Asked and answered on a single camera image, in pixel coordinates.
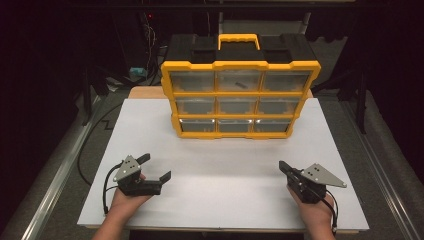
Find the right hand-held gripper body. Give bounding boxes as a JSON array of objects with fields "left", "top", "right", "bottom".
[{"left": 286, "top": 163, "right": 348, "bottom": 204}]

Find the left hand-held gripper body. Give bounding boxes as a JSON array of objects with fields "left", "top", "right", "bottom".
[{"left": 113, "top": 155, "right": 163, "bottom": 197}]

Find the clear plastic drawer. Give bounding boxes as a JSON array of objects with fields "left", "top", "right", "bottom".
[{"left": 216, "top": 70, "right": 263, "bottom": 92}]

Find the yellow black drawer organizer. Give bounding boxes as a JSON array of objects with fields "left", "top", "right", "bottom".
[{"left": 160, "top": 33, "right": 322, "bottom": 140}]

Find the person's left hand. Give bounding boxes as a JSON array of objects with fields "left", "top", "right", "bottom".
[{"left": 109, "top": 173, "right": 153, "bottom": 218}]

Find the person's right hand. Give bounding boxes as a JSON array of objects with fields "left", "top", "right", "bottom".
[{"left": 287, "top": 186, "right": 335, "bottom": 232}]

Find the black metal stand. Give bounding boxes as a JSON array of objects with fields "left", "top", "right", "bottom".
[
  {"left": 80, "top": 64, "right": 134, "bottom": 127},
  {"left": 312, "top": 69, "right": 368, "bottom": 135}
]

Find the teal object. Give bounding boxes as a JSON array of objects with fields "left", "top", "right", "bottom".
[{"left": 129, "top": 67, "right": 148, "bottom": 78}]

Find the set of clear drawers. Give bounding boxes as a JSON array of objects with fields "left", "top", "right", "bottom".
[{"left": 169, "top": 69, "right": 313, "bottom": 133}]

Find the left hand-held gripper cable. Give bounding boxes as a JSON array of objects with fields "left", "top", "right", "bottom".
[{"left": 102, "top": 162, "right": 124, "bottom": 215}]

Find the black floor cable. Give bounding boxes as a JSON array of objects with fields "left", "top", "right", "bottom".
[{"left": 76, "top": 102, "right": 124, "bottom": 187}]

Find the metal floor rail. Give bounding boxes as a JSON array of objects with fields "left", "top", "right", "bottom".
[
  {"left": 19, "top": 96, "right": 105, "bottom": 240},
  {"left": 339, "top": 99, "right": 419, "bottom": 240}
]

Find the bundle of hanging cables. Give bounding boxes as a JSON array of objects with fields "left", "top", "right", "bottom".
[{"left": 142, "top": 13, "right": 168, "bottom": 85}]

